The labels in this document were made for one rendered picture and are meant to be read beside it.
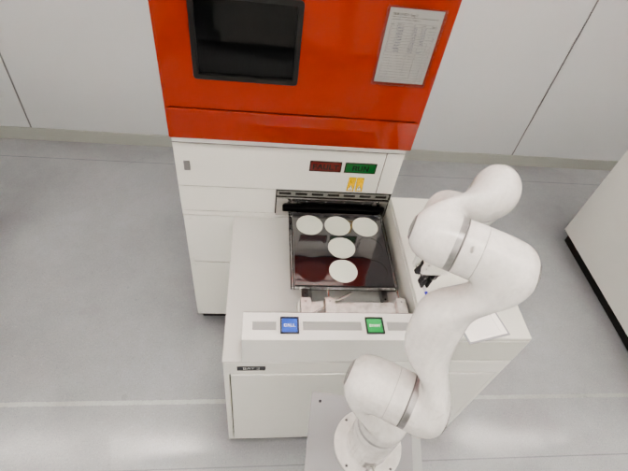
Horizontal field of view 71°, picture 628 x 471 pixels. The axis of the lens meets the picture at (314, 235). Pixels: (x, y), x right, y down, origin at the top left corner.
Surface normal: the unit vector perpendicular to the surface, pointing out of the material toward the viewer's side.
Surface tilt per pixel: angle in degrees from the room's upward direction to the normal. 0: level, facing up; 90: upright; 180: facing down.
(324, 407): 1
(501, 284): 75
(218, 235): 90
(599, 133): 90
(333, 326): 0
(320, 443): 1
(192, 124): 90
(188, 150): 90
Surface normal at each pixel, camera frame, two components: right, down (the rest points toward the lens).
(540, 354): 0.11, -0.66
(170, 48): 0.06, 0.75
